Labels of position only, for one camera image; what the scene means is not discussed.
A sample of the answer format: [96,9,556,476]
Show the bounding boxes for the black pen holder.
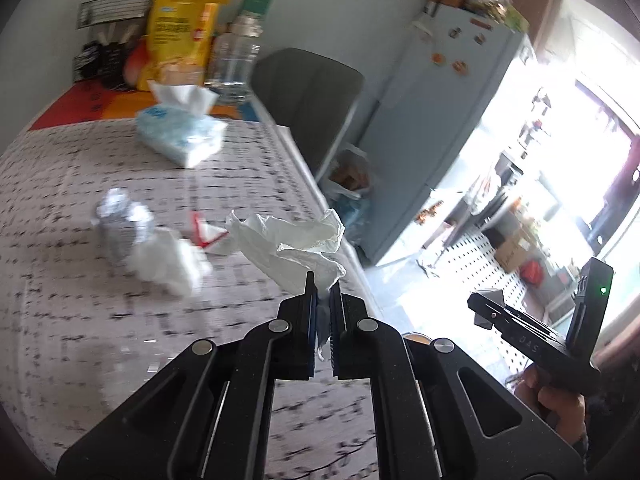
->
[82,42,132,92]

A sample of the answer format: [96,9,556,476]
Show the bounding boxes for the blue white tissue pack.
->
[135,80,229,169]

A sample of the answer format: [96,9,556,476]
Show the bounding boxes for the red floor item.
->
[520,259,547,287]

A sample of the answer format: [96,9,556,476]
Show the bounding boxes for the red white small wrapper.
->
[191,210,235,257]

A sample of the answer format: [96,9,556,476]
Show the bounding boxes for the orange red table mat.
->
[27,81,262,132]

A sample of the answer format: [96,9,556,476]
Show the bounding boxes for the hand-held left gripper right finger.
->
[329,280,587,480]

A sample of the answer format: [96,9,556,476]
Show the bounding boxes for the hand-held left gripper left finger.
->
[55,270,321,480]

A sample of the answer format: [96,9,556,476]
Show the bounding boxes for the grey chair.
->
[249,47,366,187]

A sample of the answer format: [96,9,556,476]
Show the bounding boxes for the trash bin with bag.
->
[324,142,374,202]

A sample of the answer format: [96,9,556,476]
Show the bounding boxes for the person's right hand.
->
[514,364,587,444]

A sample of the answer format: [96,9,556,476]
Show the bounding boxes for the white paper tissue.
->
[124,226,214,297]
[225,208,347,362]

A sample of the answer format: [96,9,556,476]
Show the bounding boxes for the large cardboard box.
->
[494,229,542,272]

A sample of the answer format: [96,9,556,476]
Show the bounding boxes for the yellow snack bag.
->
[136,0,231,93]

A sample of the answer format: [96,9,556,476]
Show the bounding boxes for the peach fruit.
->
[122,37,152,87]

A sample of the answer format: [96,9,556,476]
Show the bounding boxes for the green carton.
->
[239,0,276,25]

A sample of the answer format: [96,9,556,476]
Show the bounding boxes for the black wire rack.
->
[72,0,154,92]

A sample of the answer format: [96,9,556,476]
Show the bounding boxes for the clear plastic water bottle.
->
[204,12,264,107]

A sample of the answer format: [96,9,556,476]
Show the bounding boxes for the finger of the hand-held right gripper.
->
[466,289,507,332]

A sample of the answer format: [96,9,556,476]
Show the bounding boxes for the clear bag of snacks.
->
[461,0,530,32]

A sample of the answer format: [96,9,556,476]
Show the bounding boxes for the grey refrigerator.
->
[356,21,534,267]

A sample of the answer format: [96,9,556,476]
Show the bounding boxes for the crumpled silver foil wrapper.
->
[91,187,154,264]

